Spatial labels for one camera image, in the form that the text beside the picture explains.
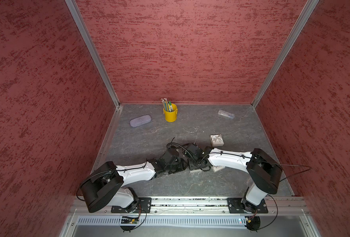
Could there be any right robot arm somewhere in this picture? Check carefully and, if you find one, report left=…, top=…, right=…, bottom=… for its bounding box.
left=183, top=144, right=283, bottom=213

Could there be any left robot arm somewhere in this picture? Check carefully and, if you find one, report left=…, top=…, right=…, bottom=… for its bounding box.
left=79, top=148, right=188, bottom=213

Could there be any small pink gift box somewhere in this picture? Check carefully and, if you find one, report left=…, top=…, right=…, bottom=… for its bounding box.
left=212, top=166, right=225, bottom=172

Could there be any yellow pencil cup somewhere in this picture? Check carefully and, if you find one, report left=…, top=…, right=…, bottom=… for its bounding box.
left=163, top=104, right=178, bottom=122

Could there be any purple glasses case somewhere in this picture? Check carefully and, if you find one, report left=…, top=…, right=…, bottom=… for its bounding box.
left=130, top=115, right=152, bottom=127

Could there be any clear plastic case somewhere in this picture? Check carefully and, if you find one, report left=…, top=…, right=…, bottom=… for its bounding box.
left=218, top=110, right=235, bottom=119

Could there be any pencils and markers bunch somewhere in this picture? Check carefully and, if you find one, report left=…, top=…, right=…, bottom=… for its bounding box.
left=161, top=98, right=174, bottom=112

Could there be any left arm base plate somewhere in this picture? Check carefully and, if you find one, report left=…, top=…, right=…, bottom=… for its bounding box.
left=111, top=197, right=152, bottom=214

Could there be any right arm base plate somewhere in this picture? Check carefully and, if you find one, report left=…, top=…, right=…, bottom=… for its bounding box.
left=227, top=197, right=268, bottom=214

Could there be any aluminium front rail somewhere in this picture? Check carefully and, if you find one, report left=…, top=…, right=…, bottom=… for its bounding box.
left=68, top=195, right=311, bottom=216

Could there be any white perforated cable duct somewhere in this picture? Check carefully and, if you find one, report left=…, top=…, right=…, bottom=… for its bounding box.
left=76, top=216, right=246, bottom=229

